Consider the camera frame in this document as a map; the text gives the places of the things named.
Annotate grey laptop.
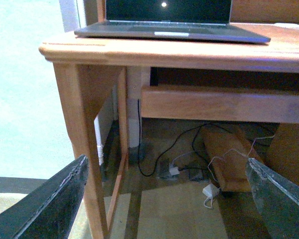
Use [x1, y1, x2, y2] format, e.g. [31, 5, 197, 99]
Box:
[75, 0, 271, 44]

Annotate wooden pull-out keyboard tray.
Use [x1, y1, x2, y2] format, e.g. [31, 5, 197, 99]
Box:
[141, 85, 299, 123]

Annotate wooden footrest board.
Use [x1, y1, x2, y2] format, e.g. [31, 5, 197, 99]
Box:
[201, 126, 264, 192]

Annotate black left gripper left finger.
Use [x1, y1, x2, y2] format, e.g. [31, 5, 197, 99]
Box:
[0, 155, 89, 239]

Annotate white power plug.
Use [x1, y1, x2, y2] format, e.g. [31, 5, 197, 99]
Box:
[169, 166, 180, 177]

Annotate black cable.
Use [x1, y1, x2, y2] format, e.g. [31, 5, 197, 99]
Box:
[137, 99, 229, 177]

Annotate white power adapter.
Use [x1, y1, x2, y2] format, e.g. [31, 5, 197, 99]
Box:
[202, 183, 220, 209]

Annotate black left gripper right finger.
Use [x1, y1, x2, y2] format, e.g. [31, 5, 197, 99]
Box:
[246, 158, 299, 239]

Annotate white cable grommet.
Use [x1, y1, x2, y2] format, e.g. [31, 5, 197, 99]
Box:
[274, 22, 299, 28]

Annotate wooden desk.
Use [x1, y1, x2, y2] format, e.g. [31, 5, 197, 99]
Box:
[39, 22, 299, 239]

